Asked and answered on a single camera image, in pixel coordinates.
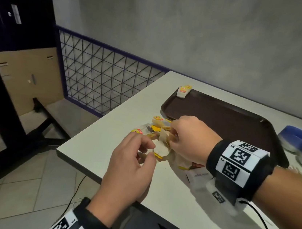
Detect person's left hand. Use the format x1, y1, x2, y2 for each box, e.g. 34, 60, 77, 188
84, 127, 160, 229

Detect person's right hand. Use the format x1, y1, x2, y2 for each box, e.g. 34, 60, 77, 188
166, 113, 225, 168

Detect red Nescafe coffee sachets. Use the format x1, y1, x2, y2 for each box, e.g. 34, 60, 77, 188
190, 163, 206, 172

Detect brown plastic tray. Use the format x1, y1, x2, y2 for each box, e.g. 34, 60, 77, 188
155, 85, 298, 169

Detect pile of white sugar packets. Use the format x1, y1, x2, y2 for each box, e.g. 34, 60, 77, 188
183, 166, 217, 195

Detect pile of tea bags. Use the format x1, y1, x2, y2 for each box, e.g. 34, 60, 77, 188
127, 113, 197, 171

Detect person's right forearm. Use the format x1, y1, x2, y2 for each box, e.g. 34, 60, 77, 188
249, 163, 302, 229

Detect black wristband white markers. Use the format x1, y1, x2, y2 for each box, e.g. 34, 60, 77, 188
45, 193, 116, 229
201, 136, 278, 210

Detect purple metal mesh railing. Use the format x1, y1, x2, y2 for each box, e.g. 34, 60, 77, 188
46, 24, 302, 143

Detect black metal table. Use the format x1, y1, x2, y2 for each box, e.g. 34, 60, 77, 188
0, 45, 81, 215

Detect dark cabinet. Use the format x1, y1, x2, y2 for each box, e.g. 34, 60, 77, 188
0, 0, 61, 60

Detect black cable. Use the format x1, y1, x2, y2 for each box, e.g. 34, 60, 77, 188
55, 172, 88, 223

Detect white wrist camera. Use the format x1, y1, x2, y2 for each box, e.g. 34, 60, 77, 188
202, 177, 252, 219

